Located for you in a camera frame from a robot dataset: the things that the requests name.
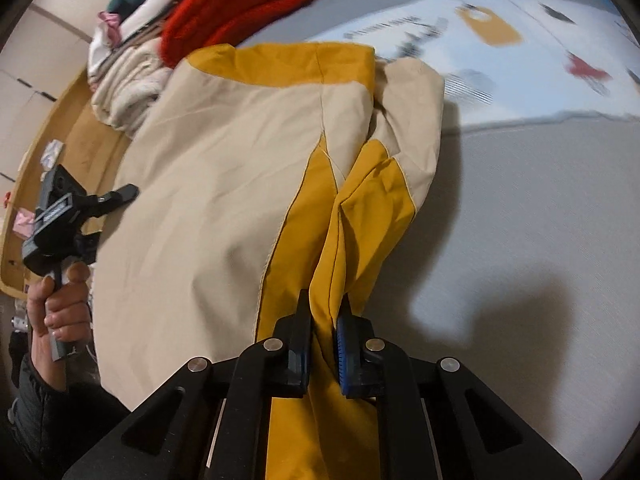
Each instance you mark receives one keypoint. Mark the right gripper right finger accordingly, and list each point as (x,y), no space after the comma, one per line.
(372,367)

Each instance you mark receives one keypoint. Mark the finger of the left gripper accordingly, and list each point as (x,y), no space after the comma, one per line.
(98,206)

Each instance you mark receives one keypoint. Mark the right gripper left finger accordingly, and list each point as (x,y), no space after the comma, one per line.
(278,366)

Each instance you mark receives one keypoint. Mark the beige and orange jacket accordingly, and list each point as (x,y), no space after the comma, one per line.
(262,172)

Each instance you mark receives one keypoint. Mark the black jacket sleeve forearm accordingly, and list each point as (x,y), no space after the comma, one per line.
(46,431)

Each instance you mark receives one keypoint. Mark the white folded clothes stack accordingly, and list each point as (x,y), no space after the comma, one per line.
(112,36)

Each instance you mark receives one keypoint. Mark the person's left hand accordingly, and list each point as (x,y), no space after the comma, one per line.
(62,316)

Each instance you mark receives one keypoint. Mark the pink item on headboard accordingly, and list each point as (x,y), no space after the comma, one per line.
(23,224)

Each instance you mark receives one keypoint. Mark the wooden headboard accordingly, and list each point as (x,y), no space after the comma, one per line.
(91,153)

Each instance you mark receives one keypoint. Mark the white paper on headboard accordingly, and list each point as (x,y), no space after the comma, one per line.
(50,154)

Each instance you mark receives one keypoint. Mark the cream folded blanket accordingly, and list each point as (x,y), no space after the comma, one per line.
(130,87)

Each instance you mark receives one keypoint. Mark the grey bed sheet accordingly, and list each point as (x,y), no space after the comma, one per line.
(524,265)

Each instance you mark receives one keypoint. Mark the red folded blanket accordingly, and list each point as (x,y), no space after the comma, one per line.
(195,24)

